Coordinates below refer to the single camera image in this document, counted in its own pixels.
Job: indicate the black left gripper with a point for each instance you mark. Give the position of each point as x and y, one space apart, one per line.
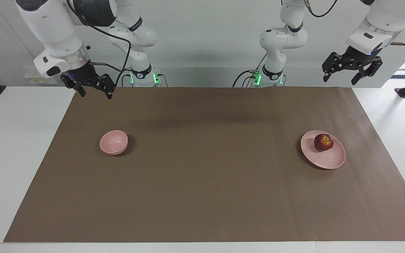
359 57

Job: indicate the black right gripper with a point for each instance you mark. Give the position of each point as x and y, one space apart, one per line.
83 74

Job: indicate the right pink plate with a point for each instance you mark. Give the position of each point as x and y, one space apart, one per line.
113 142

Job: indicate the brown table mat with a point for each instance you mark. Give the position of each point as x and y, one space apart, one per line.
202 175

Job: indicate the red apple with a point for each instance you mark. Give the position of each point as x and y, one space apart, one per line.
323 142

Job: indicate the white box with yellow labels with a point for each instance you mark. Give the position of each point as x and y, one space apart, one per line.
33 78

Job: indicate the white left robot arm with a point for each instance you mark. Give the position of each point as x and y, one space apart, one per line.
381 24

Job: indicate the pink plate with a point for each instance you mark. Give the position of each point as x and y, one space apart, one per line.
325 158
113 142

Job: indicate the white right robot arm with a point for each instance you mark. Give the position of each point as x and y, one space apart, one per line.
60 31

